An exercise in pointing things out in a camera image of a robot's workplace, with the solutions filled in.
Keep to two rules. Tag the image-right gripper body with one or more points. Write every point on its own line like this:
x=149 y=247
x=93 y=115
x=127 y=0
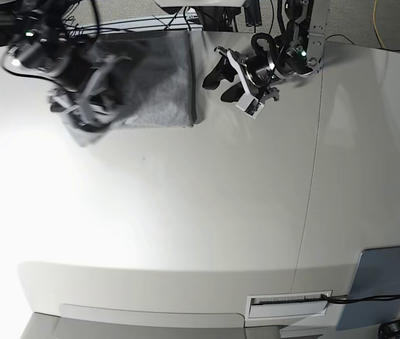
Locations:
x=257 y=70

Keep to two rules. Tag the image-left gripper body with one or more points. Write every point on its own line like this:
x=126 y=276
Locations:
x=95 y=77

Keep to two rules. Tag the grey T-shirt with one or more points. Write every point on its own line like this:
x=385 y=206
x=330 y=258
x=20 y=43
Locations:
x=160 y=82

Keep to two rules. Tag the blue-grey flat panel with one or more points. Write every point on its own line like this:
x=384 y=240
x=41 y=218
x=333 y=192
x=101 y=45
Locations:
x=378 y=273

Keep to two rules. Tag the black device bottom right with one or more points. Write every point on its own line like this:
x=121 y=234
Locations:
x=389 y=330

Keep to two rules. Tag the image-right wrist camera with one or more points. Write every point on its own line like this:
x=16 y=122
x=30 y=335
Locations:
x=250 y=105

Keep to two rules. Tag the white cable grommet plate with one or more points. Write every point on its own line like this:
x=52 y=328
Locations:
x=286 y=306

